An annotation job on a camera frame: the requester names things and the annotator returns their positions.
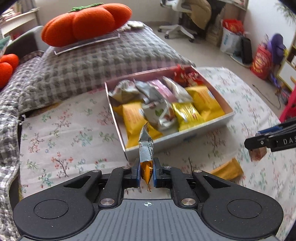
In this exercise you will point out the yellow snack pack middle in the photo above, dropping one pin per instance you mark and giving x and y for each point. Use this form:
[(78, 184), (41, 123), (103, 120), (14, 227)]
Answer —
[(187, 115)]

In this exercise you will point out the pink snack packet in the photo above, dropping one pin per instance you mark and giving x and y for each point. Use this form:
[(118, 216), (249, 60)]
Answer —
[(163, 90)]

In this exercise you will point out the clear acrylic board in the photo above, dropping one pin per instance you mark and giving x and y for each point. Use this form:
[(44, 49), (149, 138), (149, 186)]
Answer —
[(83, 43)]

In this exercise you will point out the floral tablecloth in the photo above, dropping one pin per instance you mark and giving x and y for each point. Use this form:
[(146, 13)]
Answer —
[(79, 135)]

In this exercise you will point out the clear white candy packet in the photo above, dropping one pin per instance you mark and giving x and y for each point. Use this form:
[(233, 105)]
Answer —
[(177, 90)]

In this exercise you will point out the green patterned pillow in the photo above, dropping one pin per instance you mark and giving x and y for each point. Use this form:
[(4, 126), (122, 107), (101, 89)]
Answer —
[(3, 45)]

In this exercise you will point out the clear brown biscuit pack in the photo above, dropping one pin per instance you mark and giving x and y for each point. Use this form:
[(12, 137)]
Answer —
[(257, 154)]

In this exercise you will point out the white plastic bag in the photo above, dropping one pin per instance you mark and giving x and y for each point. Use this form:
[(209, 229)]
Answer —
[(233, 30)]

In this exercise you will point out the red candy packet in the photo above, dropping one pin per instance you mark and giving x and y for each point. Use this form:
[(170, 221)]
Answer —
[(185, 79)]

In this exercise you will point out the white office chair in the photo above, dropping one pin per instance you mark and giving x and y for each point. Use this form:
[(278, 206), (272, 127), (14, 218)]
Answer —
[(199, 13)]

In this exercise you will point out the white nut snack packet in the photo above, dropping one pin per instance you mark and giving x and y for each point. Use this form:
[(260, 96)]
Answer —
[(160, 115), (125, 92)]

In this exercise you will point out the grey checkered blanket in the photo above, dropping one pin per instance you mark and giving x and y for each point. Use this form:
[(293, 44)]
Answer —
[(44, 78)]

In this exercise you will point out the white bookshelf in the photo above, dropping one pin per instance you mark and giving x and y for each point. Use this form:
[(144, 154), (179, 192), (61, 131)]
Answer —
[(17, 21)]

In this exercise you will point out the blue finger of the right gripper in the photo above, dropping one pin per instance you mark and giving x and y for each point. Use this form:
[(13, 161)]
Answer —
[(256, 142), (268, 130)]

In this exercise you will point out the orange-yellow snack pack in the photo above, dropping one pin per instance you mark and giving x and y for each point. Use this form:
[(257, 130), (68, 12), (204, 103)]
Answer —
[(133, 119), (205, 103)]

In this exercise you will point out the long gold foil snack bar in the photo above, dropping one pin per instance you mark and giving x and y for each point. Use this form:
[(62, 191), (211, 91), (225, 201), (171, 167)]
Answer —
[(229, 171)]

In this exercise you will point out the red printed bag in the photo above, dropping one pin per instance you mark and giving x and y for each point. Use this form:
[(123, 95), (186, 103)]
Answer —
[(261, 63)]

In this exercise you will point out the large orange pumpkin cushion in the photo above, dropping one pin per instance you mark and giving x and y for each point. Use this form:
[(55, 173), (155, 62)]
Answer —
[(85, 22)]

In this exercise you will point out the white pink cardboard box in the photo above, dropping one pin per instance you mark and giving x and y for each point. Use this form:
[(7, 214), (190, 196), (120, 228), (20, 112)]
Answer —
[(172, 139)]

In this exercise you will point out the orange-yellow snack pack right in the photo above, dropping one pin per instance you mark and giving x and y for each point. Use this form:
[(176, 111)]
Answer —
[(205, 103)]

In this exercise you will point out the white nut snack packet front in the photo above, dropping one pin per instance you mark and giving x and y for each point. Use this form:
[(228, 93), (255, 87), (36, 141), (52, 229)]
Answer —
[(160, 115)]

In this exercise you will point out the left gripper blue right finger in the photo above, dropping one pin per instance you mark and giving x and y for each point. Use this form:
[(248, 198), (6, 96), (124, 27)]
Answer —
[(177, 182)]

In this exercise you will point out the small orange pumpkin cushion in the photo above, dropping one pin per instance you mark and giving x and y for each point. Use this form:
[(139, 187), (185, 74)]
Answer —
[(8, 65)]

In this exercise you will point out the orange silver snack packet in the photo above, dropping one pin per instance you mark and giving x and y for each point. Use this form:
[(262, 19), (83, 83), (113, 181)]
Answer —
[(146, 155)]

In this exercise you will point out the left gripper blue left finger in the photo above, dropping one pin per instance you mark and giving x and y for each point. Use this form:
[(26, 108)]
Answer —
[(117, 182)]

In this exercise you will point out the orange-yellow snack pack left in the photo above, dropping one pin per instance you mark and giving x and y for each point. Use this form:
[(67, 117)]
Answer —
[(133, 119)]

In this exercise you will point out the white nut snack packet back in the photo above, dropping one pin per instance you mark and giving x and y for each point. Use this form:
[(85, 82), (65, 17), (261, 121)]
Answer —
[(125, 92)]

